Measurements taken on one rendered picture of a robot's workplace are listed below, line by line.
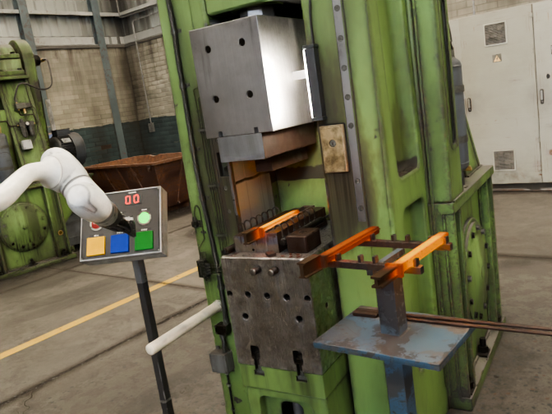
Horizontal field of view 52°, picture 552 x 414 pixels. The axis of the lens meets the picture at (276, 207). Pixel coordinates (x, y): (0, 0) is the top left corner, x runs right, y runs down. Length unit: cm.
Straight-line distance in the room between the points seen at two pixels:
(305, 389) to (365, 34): 130
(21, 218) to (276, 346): 494
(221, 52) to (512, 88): 532
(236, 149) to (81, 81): 938
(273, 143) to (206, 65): 38
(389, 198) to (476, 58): 526
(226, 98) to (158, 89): 936
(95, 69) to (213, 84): 951
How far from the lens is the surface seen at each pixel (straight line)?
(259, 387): 233
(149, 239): 226
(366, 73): 199
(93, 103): 1142
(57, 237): 694
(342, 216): 209
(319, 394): 220
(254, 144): 205
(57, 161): 189
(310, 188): 251
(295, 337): 212
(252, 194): 242
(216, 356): 260
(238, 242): 218
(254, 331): 222
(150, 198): 232
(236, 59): 206
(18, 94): 711
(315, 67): 202
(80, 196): 179
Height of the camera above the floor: 147
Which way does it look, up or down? 11 degrees down
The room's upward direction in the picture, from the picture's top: 8 degrees counter-clockwise
